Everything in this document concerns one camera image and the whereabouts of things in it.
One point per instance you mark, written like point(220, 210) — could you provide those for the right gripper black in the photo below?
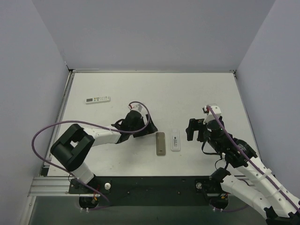
point(200, 131)

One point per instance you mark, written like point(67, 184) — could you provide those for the grey beige remote control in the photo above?
point(160, 144)

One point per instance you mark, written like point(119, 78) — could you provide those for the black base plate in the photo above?
point(154, 198)

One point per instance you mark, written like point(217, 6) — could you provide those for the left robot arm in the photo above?
point(73, 146)

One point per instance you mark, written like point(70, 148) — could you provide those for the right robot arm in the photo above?
point(267, 195)

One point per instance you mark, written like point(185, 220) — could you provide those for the white remote with display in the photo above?
point(96, 100)

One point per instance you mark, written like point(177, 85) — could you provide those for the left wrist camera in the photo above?
point(137, 108)

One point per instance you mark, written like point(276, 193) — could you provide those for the aluminium frame rail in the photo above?
point(65, 186)

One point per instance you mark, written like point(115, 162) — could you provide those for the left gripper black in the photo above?
point(145, 126)

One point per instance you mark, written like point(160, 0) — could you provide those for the white remote being loaded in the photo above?
point(175, 140)

